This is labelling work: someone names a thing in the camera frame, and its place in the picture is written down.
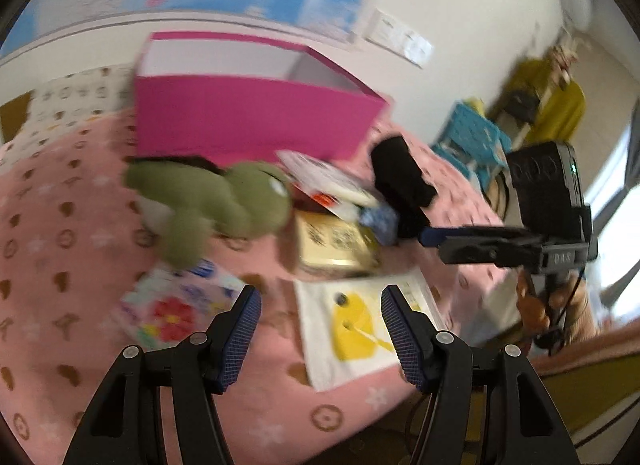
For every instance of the yellow tissue pack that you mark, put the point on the yellow tissue pack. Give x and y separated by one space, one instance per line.
335 245

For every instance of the white packet with yellow print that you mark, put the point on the white packet with yellow print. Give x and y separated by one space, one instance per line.
355 335

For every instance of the person's right forearm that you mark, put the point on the person's right forearm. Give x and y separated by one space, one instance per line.
600 340

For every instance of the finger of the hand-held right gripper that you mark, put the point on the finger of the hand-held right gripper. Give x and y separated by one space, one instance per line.
490 251
440 236

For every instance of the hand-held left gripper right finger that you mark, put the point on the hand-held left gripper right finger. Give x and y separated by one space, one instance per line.
404 340

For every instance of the blue plastic stool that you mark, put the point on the blue plastic stool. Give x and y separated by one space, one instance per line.
470 140

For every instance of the black bag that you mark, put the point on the black bag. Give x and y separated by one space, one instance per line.
521 106

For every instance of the green plush toy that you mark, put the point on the green plush toy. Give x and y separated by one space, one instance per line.
225 205

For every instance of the person's right hand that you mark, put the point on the person's right hand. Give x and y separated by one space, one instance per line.
532 310

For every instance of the floral tissue packet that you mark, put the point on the floral tissue packet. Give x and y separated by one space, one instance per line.
170 312

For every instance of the small blue white packet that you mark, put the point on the small blue white packet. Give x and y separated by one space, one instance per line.
377 222

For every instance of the pink cardboard box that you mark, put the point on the pink cardboard box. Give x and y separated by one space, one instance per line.
250 120

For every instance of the white packet with red print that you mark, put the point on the white packet with red print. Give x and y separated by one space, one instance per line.
325 180

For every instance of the person's yellow garment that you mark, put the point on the person's yellow garment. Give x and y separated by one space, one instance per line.
595 395

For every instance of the white wall papers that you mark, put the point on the white wall papers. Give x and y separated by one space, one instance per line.
400 37

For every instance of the pink patterned blanket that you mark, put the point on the pink patterned blanket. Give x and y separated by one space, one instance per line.
60 255

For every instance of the yellow coat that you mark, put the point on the yellow coat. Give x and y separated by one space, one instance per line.
562 110

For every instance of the black cloth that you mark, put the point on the black cloth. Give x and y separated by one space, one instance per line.
400 180

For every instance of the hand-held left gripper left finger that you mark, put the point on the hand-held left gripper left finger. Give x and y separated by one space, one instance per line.
239 341

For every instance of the white patterned pillow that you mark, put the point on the white patterned pillow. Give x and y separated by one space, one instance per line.
75 95

